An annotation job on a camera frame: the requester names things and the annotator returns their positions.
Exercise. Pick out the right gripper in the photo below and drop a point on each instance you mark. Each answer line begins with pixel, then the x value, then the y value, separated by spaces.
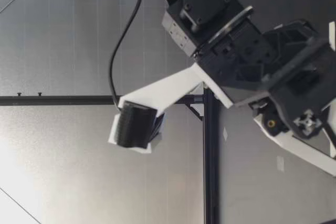
pixel 262 72

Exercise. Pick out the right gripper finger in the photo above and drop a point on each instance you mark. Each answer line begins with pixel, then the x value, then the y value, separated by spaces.
pixel 302 153

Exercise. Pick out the black frame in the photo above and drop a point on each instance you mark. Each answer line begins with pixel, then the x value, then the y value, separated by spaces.
pixel 52 100

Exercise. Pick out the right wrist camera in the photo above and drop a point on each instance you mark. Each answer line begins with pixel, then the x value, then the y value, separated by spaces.
pixel 168 87

